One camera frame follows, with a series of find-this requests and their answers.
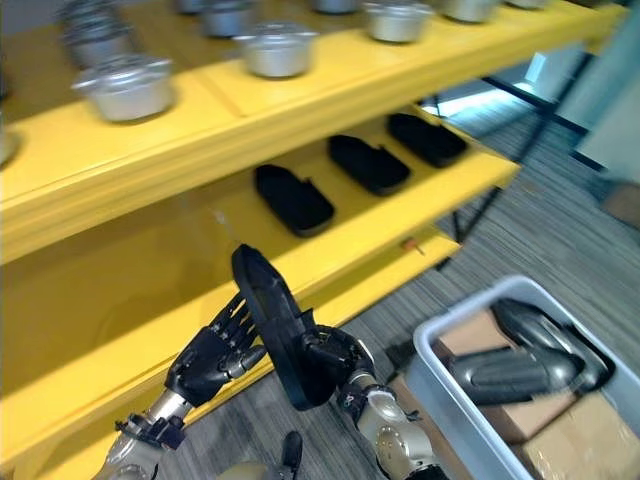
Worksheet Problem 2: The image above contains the black sole-shaped part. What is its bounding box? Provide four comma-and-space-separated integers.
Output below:
253, 163, 336, 239
491, 297, 617, 392
446, 347, 587, 407
229, 243, 335, 413
387, 112, 470, 169
327, 133, 413, 197

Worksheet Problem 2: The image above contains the yellow metal shelf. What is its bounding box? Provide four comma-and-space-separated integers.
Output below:
0, 0, 630, 480

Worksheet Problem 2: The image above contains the grey plastic box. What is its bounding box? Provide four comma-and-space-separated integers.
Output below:
412, 273, 640, 480

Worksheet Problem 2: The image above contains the silver metal pot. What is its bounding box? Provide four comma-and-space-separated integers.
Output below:
56, 0, 137, 70
231, 21, 321, 80
198, 0, 257, 39
69, 53, 177, 124
308, 0, 362, 15
360, 0, 435, 45
438, 0, 497, 24

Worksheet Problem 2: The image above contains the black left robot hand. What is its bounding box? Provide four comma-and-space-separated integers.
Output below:
164, 289, 269, 407

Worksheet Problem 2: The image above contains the black shelf cross brace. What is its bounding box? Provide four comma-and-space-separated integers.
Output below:
437, 47, 609, 274

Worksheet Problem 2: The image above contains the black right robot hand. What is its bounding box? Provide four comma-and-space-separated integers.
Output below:
299, 310, 376, 397

